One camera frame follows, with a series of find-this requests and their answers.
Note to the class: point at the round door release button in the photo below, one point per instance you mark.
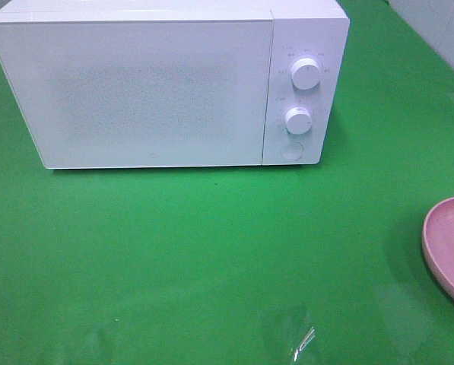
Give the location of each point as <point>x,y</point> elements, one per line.
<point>292,151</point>

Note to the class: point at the pink round plate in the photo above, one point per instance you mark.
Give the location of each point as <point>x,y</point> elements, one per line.
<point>438,243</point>

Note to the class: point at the white microwave door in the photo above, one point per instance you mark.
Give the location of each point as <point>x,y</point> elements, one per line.
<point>141,94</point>

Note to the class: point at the lower white microwave knob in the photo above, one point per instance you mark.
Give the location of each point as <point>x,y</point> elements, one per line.
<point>298,120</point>

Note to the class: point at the white microwave knob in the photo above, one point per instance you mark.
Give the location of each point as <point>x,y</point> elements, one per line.
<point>305,73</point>
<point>298,120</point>

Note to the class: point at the upper white microwave knob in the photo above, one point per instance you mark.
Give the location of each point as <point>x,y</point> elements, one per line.
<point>305,73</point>

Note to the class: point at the white microwave oven body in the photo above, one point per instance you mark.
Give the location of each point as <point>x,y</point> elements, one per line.
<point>317,29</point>

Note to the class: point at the clear plastic film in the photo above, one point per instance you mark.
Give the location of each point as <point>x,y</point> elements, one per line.
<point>289,336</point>

